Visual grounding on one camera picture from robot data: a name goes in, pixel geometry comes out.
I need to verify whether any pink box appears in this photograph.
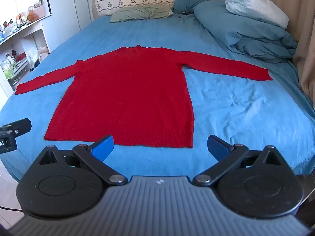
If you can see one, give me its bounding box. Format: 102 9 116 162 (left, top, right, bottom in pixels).
34 5 47 18

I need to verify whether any pale blue blanket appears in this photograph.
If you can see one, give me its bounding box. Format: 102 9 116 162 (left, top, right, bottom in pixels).
225 0 289 29

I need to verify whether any green pillow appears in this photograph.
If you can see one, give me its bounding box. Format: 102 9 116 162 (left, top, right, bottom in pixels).
110 4 173 23

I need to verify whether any red knit sweater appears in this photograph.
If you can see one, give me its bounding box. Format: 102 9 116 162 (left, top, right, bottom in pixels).
15 45 273 149

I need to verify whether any light blue sheet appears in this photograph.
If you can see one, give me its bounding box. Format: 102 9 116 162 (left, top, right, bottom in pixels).
0 13 315 181

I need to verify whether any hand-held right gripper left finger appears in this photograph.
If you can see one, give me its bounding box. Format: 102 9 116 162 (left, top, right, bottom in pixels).
37 135 128 186

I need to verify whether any teal pillow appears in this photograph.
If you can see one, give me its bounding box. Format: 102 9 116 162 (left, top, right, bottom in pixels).
171 0 214 14

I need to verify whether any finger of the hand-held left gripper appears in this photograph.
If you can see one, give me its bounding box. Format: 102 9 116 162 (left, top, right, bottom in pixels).
0 118 32 136

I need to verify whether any white and grey wardrobe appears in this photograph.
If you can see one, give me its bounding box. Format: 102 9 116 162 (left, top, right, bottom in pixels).
13 0 93 53

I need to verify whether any blue duvet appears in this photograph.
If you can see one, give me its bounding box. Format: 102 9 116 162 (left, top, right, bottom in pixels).
193 0 299 59

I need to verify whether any white shelf unit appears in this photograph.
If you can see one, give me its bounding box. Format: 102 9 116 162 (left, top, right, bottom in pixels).
0 12 53 99

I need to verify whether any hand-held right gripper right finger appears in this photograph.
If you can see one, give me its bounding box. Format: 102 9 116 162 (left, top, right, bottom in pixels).
193 135 283 187

